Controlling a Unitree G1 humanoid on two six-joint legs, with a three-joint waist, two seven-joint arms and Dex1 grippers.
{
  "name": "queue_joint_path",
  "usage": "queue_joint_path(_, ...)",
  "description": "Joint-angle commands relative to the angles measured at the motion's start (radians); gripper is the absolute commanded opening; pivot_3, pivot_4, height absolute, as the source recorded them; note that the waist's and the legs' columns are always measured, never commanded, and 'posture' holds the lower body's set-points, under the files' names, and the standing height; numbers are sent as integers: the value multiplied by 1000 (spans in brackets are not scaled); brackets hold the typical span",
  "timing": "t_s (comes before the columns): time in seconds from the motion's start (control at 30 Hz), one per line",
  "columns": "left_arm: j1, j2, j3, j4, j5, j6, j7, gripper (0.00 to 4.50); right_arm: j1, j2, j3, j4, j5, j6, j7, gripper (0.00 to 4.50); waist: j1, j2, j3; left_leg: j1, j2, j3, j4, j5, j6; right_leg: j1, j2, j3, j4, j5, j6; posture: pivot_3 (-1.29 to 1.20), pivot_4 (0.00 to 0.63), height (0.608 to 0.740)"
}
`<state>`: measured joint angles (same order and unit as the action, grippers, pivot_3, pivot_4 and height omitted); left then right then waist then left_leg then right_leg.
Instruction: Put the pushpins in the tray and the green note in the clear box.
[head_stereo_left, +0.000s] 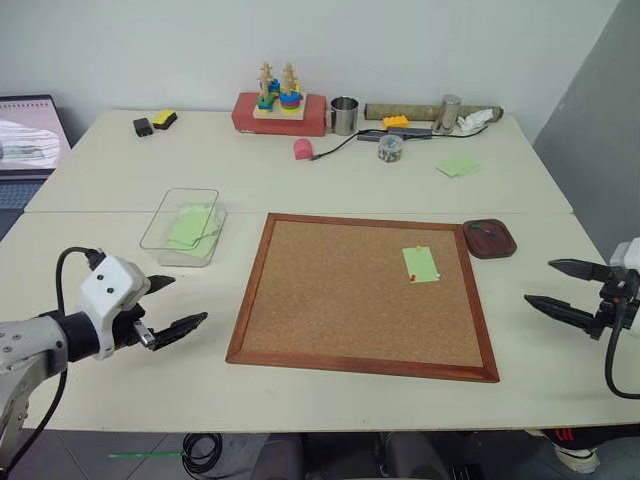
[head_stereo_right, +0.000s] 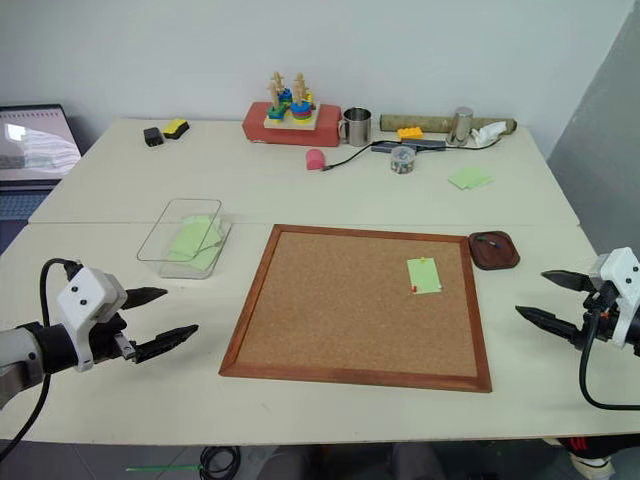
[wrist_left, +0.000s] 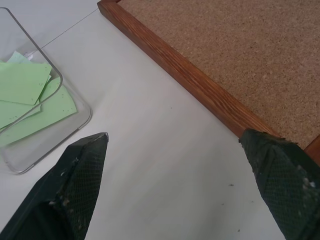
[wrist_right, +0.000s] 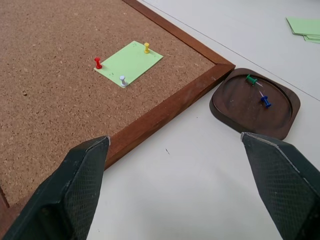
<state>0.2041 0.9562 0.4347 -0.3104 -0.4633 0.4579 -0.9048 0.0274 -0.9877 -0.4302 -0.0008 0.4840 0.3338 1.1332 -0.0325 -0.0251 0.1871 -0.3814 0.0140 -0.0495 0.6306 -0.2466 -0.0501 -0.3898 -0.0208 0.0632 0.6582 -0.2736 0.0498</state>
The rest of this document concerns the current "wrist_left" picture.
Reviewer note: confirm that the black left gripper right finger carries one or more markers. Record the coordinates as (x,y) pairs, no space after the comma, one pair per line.
(282,185)

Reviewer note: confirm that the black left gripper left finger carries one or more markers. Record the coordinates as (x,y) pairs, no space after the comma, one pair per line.
(75,190)

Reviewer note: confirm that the wood-framed cork board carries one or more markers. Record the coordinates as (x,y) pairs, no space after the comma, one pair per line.
(225,50)

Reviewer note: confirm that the clear plastic container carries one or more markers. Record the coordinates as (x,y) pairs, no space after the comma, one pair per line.
(50,130)

